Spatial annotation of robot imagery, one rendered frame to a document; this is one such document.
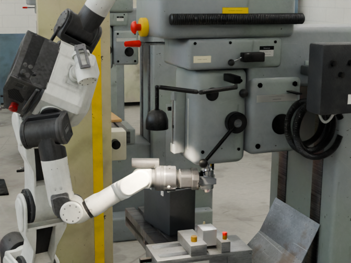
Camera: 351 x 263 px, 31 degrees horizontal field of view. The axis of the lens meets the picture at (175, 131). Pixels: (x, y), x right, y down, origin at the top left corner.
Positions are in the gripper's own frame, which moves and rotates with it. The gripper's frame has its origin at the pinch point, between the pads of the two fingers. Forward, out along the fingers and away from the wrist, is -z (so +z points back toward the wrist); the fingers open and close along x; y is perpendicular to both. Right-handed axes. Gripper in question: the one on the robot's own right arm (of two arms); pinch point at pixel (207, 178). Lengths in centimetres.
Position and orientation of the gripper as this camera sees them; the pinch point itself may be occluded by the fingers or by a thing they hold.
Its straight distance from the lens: 219.4
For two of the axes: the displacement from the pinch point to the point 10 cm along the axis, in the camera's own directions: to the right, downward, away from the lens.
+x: -0.4, -2.2, 9.8
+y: -0.2, 9.8, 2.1
